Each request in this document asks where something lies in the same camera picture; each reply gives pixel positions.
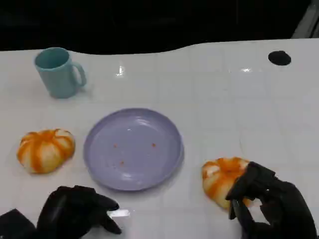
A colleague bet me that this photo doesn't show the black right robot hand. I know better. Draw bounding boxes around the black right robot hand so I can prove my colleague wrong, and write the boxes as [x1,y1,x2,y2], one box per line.
[225,161,319,239]

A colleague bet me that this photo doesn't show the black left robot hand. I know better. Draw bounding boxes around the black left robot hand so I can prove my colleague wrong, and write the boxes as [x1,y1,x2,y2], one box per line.
[36,185,123,239]

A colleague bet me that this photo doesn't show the orange and white bread roll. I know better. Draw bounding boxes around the orange and white bread roll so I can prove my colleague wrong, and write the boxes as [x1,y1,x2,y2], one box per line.
[201,156,252,209]
[16,128,76,175]

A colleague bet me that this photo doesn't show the lilac plate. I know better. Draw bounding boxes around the lilac plate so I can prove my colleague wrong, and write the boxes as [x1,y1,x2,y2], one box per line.
[83,107,185,192]

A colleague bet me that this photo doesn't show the pale green mug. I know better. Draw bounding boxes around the pale green mug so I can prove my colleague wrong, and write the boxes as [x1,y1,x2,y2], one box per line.
[34,47,87,99]

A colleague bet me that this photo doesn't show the black round table grommet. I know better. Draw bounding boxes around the black round table grommet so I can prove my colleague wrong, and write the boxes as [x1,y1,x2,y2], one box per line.
[268,50,292,66]

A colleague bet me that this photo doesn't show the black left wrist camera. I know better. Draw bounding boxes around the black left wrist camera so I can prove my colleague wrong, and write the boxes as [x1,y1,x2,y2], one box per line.
[0,208,37,239]

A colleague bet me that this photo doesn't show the grey metal frame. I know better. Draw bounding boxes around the grey metal frame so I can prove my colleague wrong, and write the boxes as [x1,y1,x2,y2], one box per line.
[291,0,319,39]

